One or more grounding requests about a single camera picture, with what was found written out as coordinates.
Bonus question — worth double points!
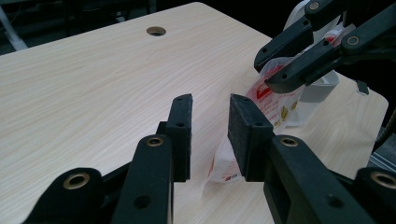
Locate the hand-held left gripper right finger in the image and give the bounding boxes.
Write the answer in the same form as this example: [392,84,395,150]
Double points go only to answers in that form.
[227,92,375,224]

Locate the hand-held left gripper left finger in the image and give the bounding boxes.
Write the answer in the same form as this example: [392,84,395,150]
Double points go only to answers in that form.
[110,92,193,224]

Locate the red and white refill pouch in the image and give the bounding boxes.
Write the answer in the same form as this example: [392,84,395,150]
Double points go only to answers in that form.
[204,22,357,191]

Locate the long white desk leg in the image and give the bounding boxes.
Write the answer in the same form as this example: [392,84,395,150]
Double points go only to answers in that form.
[0,5,30,52]

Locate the right hand-held gripper cable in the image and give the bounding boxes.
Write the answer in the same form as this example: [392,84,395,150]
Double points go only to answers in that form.
[372,106,396,153]

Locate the aluminium floor rail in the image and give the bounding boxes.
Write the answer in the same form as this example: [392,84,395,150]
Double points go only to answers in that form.
[367,134,396,175]

